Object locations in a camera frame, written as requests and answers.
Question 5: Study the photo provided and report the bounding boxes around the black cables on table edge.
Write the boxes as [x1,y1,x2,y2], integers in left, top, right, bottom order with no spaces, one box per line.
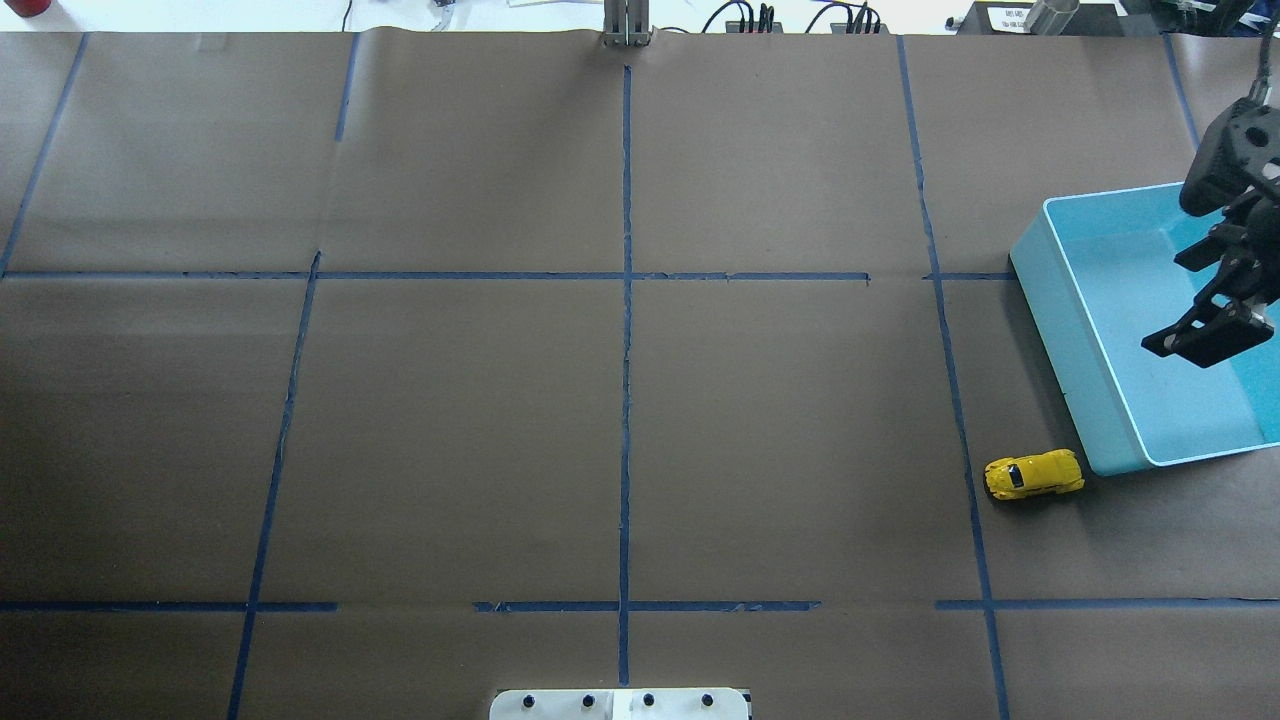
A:
[700,0,891,37]

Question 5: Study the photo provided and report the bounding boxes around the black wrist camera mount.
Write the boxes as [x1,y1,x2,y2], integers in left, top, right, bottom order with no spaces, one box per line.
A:
[1179,79,1279,217]

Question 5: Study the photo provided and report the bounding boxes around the red object in corner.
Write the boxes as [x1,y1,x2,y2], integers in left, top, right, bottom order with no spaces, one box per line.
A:
[4,0,52,19]

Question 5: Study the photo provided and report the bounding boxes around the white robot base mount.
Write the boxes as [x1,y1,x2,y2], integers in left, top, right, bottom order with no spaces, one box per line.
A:
[488,687,753,719]

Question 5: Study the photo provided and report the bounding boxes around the grey metal post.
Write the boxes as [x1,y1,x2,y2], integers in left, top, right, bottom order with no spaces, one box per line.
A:
[602,0,653,47]

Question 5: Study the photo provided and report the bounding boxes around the yellow beetle toy car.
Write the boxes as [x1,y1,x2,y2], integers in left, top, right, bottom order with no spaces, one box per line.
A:
[984,448,1085,501]

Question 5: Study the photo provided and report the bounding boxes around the black box with label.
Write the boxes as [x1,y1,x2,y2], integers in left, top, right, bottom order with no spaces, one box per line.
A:
[946,1,1125,37]

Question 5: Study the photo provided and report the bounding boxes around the light blue plastic bin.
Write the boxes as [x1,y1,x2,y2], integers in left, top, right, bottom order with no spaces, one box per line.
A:
[1010,183,1279,477]

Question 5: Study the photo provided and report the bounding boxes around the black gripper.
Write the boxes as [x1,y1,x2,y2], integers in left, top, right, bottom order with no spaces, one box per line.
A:
[1140,179,1279,368]

